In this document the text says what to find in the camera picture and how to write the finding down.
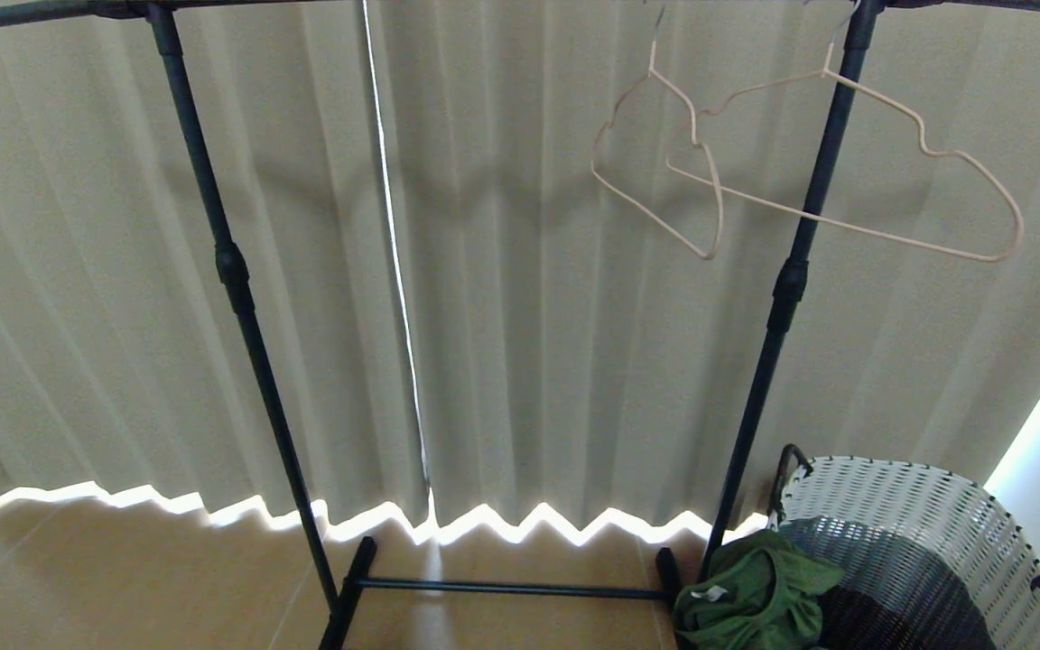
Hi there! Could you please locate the pink clothes hanger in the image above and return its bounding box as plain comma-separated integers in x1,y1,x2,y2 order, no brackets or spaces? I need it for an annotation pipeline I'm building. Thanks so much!
590,3,726,262
665,0,1026,265

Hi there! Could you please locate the green garment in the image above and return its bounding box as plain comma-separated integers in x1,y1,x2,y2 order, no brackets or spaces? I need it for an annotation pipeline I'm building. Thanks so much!
671,528,847,650

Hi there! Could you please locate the beige curtain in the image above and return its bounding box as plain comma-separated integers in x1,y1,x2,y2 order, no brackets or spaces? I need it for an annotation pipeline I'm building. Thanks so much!
0,0,1040,548

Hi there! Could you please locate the black clothes rack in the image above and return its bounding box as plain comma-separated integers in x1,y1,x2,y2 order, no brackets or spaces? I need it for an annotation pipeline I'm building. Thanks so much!
0,0,1040,650

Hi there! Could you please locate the white laundry basket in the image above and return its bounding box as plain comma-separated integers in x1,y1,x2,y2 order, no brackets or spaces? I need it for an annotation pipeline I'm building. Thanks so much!
767,443,1040,650

